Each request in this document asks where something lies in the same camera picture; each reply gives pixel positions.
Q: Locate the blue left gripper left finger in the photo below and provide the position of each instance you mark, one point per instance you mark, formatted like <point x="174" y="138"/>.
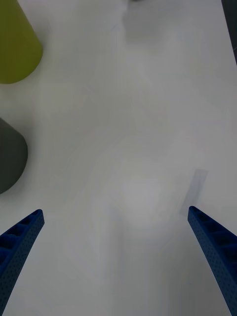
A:
<point x="17" y="249"/>

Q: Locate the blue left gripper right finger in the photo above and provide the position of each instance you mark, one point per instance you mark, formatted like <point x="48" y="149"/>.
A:
<point x="217" y="249"/>

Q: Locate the grey plastic waste bin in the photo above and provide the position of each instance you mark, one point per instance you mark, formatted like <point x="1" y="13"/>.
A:
<point x="10" y="158"/>

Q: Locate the yellow-green plastic waste bin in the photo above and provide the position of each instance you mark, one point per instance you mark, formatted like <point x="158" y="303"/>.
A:
<point x="14" y="42"/>

